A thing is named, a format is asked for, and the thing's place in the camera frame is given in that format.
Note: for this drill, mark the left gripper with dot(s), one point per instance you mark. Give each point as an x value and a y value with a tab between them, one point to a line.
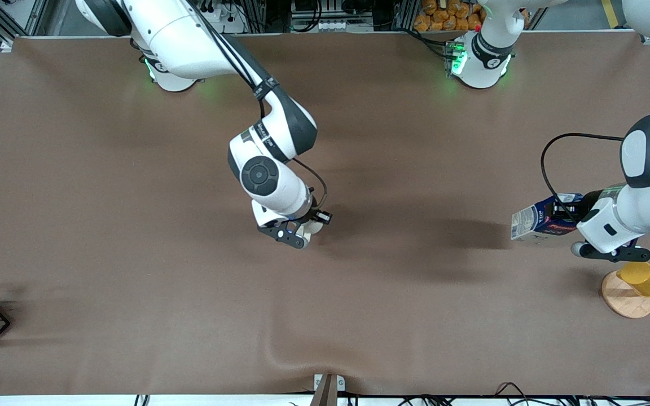
589	210

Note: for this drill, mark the round wooden mug stand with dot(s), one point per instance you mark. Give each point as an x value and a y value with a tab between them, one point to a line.
627	304

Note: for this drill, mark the orange packaged goods pile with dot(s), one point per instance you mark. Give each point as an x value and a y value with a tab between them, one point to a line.
449	17

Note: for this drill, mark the aluminium frame profile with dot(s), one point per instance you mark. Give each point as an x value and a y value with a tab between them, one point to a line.
20	20

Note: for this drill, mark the yellow plastic cup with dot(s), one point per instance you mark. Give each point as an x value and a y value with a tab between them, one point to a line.
644	279

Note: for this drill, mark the blue white milk carton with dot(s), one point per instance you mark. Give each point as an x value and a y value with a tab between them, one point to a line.
531	223

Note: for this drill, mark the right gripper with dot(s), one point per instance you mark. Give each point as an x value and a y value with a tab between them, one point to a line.
315	212

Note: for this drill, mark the white empty power strip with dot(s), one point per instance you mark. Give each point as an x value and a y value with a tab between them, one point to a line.
336	25

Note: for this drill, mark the white power strip with plugs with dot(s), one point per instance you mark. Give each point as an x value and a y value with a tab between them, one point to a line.
229	20

